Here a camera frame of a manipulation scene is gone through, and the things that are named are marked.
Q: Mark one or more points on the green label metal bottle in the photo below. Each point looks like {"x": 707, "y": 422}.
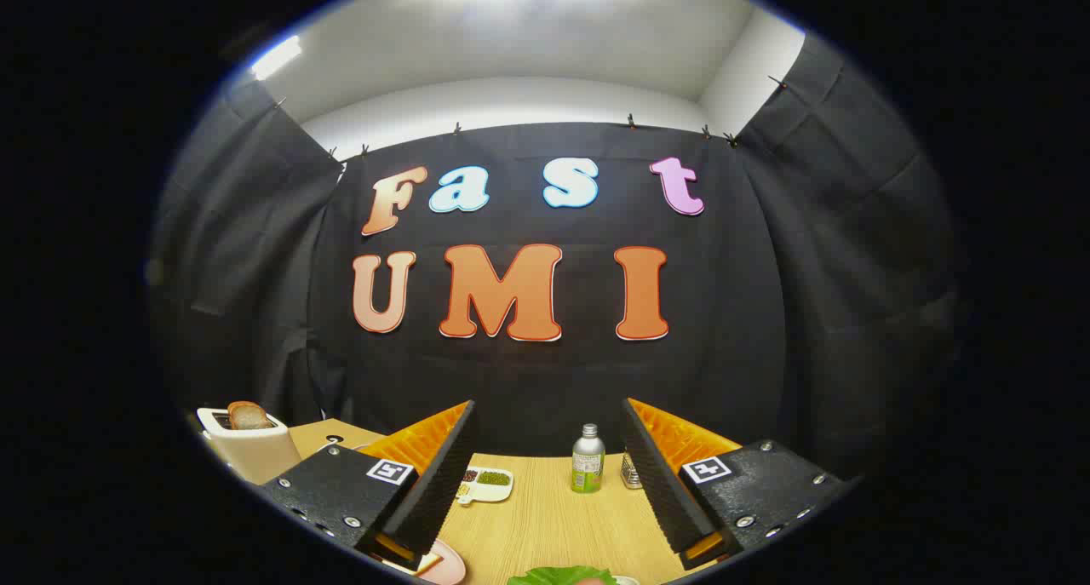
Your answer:
{"x": 588, "y": 466}

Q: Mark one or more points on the black backdrop cloth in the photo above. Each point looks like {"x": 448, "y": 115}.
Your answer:
{"x": 545, "y": 381}

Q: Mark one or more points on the green lettuce leaf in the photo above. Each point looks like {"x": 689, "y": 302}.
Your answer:
{"x": 558, "y": 577}

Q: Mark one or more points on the pink plate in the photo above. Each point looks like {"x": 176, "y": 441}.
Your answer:
{"x": 450, "y": 564}

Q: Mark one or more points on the brown-crust bread slice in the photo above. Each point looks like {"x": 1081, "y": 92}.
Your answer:
{"x": 249, "y": 415}

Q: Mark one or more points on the small ceiling light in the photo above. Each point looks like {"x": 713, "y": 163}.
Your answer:
{"x": 275, "y": 57}

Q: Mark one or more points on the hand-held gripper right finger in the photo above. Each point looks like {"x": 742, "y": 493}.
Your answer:
{"x": 660, "y": 483}

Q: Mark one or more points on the white divided dish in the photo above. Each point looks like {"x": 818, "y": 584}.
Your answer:
{"x": 492, "y": 490}

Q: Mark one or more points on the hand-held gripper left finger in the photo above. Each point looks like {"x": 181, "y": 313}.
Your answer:
{"x": 443, "y": 483}

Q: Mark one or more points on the pile of green beans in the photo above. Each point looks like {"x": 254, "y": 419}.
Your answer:
{"x": 494, "y": 478}

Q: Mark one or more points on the white toaster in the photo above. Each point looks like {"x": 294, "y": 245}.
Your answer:
{"x": 255, "y": 453}

